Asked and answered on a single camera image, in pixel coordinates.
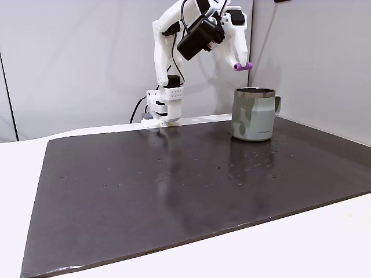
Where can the black backdrop pole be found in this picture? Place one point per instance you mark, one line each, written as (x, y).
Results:
(8, 98)

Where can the black camera box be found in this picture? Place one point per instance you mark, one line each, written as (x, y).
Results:
(200, 36)

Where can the grey steel mug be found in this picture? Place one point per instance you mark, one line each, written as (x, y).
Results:
(255, 118)

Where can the black glossy table mat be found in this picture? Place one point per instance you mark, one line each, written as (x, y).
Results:
(145, 188)

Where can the purple ribbed pen grip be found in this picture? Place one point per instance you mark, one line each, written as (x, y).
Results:
(243, 67)

